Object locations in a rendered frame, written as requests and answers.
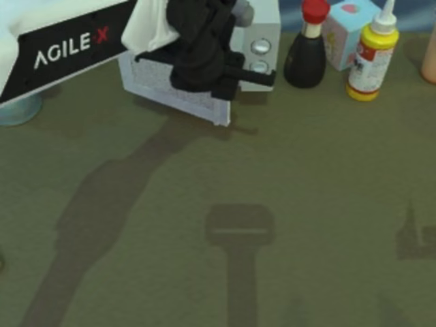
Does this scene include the peach plastic bottle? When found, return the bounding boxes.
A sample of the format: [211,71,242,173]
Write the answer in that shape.
[419,26,436,84]

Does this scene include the light blue carton box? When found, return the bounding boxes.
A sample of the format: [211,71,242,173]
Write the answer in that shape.
[321,1,376,72]

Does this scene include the pale blue round container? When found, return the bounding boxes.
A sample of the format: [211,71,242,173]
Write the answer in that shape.
[0,94,44,127]

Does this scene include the yellow squeeze bottle white nozzle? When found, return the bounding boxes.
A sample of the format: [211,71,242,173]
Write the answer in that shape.
[345,0,401,103]

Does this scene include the gray microwave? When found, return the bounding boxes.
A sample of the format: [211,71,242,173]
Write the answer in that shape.
[117,5,282,127]

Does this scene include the black soy sauce bottle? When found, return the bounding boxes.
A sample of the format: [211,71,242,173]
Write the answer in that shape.
[283,0,331,90]

